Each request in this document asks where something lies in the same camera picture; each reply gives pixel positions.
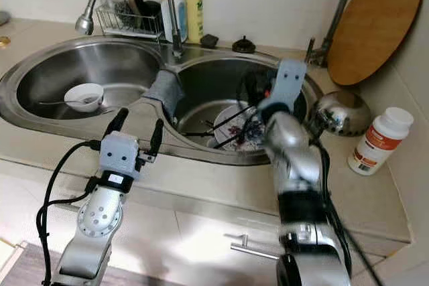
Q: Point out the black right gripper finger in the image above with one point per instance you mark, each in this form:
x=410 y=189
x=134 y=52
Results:
x=244 y=124
x=256 y=124

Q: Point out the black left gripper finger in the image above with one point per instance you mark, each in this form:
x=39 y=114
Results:
x=156 y=138
x=119 y=122

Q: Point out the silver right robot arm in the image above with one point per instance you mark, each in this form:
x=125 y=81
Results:
x=298 y=159

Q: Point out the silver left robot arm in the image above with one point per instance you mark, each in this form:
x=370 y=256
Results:
x=100 y=216

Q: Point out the dark chopstick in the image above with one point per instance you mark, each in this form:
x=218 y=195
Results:
x=231 y=138
x=229 y=120

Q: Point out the white patterned plate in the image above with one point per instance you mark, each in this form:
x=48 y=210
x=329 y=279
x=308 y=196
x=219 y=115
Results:
x=231 y=137

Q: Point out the white bowl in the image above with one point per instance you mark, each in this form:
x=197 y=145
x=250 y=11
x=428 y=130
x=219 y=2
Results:
x=84 y=97

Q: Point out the black sink strainer plug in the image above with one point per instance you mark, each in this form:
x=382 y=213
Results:
x=243 y=46

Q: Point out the grey dishcloth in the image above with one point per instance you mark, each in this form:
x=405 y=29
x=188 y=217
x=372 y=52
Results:
x=165 y=92

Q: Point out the stainless steel double sink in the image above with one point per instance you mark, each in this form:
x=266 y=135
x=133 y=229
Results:
x=94 y=68

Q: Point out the metal spoon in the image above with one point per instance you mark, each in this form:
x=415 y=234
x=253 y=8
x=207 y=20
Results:
x=53 y=102

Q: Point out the small black pad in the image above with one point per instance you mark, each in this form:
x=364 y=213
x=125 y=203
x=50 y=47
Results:
x=209 y=41

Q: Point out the yellow detergent bottle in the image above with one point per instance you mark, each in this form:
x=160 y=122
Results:
x=195 y=11

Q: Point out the white bottle with blue label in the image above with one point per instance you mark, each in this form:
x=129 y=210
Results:
x=169 y=21

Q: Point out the steel wool scourer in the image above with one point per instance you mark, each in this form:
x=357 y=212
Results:
x=122 y=13

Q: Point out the white base cabinet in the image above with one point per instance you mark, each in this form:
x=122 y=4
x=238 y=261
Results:
x=201 y=239

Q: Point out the black scouring sponge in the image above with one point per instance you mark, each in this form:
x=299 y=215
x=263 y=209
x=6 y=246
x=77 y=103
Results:
x=151 y=15

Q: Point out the slim silver tap pipe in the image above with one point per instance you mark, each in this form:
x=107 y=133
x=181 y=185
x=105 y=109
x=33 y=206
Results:
x=338 y=11

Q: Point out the silver gooseneck spring faucet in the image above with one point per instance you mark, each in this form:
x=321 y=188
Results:
x=172 y=5

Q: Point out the white bottle with orange label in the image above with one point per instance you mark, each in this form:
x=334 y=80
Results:
x=379 y=144

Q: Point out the round wooden cutting board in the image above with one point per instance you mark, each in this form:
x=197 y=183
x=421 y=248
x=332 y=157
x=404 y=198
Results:
x=375 y=25

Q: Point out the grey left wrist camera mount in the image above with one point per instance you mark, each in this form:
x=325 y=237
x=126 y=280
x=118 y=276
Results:
x=120 y=154

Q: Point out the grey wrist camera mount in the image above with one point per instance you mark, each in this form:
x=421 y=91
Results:
x=285 y=85
x=120 y=154

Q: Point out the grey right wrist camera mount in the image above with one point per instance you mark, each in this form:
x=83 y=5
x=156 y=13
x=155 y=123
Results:
x=285 y=85

